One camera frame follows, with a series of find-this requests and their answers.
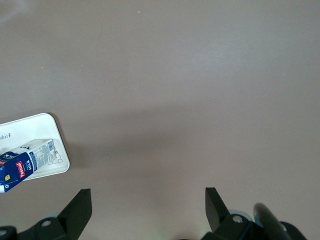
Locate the blue white milk carton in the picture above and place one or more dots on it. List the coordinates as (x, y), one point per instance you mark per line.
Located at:
(25, 162)

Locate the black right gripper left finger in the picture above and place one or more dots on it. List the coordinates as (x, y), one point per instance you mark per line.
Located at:
(70, 220)

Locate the beige rabbit print tray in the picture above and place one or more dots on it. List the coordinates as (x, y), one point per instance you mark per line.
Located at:
(37, 127)

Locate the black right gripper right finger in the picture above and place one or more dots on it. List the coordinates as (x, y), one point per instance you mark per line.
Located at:
(222, 222)

